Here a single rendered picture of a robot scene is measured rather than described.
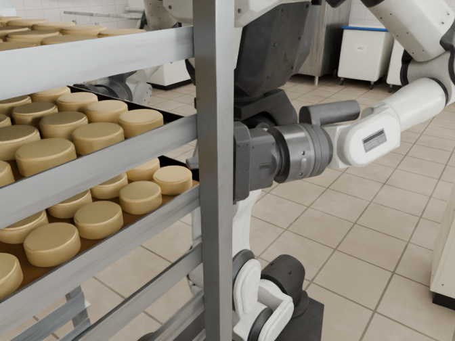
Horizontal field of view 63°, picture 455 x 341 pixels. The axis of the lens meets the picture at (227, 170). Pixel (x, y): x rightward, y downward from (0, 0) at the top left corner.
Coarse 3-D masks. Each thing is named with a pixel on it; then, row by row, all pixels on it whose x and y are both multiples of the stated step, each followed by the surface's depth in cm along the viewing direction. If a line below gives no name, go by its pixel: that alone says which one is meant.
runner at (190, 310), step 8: (200, 296) 53; (184, 304) 55; (192, 304) 51; (200, 304) 53; (176, 312) 54; (184, 312) 50; (192, 312) 52; (200, 312) 54; (168, 320) 52; (176, 320) 49; (184, 320) 51; (192, 320) 53; (160, 328) 51; (168, 328) 48; (176, 328) 50; (184, 328) 51; (152, 336) 50; (160, 336) 47; (168, 336) 49; (176, 336) 50
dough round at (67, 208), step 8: (88, 192) 45; (64, 200) 42; (72, 200) 42; (80, 200) 43; (88, 200) 44; (48, 208) 43; (56, 208) 42; (64, 208) 42; (72, 208) 42; (56, 216) 42; (64, 216) 42; (72, 216) 43
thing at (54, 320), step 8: (80, 296) 90; (64, 304) 87; (72, 304) 88; (80, 304) 90; (88, 304) 90; (56, 312) 85; (64, 312) 87; (72, 312) 88; (80, 312) 88; (40, 320) 82; (48, 320) 84; (56, 320) 86; (64, 320) 86; (32, 328) 81; (40, 328) 83; (48, 328) 84; (56, 328) 84; (16, 336) 79; (24, 336) 80; (32, 336) 82; (40, 336) 82
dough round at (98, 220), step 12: (96, 204) 42; (108, 204) 42; (84, 216) 40; (96, 216) 40; (108, 216) 40; (120, 216) 40; (84, 228) 38; (96, 228) 38; (108, 228) 39; (120, 228) 41
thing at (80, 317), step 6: (0, 0) 59; (6, 0) 60; (0, 6) 60; (6, 6) 60; (12, 6) 61; (78, 288) 89; (66, 294) 89; (72, 294) 88; (66, 300) 91; (84, 312) 93; (78, 318) 91; (84, 318) 93; (78, 324) 92
